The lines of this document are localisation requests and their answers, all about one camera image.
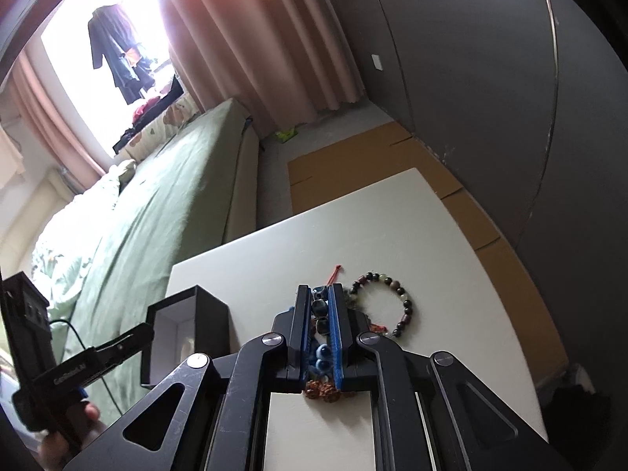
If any black jewelry box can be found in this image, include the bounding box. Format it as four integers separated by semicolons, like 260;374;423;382
140;285;231;389

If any printed cream quilt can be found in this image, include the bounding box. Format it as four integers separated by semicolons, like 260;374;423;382
122;91;203;160

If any narrow pink curtain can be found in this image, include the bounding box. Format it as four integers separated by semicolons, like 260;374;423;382
9;53;108;188

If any red cloth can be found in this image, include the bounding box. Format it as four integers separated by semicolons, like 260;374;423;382
131;98;164;126

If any hanging dark clothing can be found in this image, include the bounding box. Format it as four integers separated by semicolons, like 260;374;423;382
87;4;157;107

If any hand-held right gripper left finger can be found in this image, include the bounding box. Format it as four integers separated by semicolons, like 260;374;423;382
64;285;316;471

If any person's left hand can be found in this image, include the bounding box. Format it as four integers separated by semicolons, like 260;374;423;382
39;401;106;471

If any flattened brown cardboard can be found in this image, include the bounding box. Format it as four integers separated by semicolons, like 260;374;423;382
287;120;571;384

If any blue beaded bracelet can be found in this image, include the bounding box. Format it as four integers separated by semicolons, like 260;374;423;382
307;283;344;384

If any black cable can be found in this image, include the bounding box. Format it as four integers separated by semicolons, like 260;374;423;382
48;320;126;415

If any dark and green beaded bracelet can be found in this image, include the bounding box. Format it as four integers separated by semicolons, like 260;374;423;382
349;270;416;339

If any brown seed bead bracelet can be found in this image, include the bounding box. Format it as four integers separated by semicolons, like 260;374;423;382
302;377;344;402

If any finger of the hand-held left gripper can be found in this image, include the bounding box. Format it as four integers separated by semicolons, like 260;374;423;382
92;323;156;380

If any dark bag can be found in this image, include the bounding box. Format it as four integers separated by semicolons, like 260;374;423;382
546;364;615;433

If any bed with green sheet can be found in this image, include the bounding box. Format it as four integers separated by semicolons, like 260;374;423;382
29;98;261;415

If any light green blanket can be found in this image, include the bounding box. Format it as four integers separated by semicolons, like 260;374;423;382
28;158;138;315

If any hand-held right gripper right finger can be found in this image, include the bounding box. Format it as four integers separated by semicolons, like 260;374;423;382
329;283;575;471

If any wide pink curtain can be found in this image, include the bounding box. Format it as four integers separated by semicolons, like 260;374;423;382
135;0;367;139

